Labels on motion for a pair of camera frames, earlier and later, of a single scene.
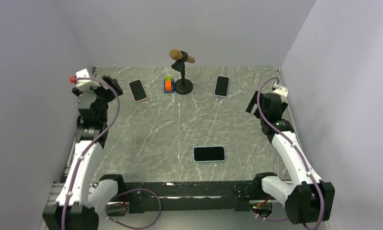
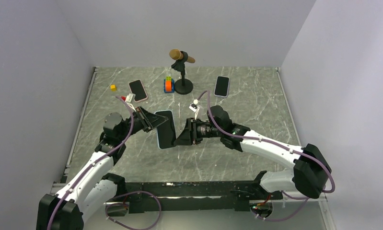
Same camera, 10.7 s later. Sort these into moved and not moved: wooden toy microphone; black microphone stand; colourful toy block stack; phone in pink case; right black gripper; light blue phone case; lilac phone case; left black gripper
Moved: left black gripper; light blue phone case; right black gripper
Not moved: wooden toy microphone; lilac phone case; black microphone stand; colourful toy block stack; phone in pink case
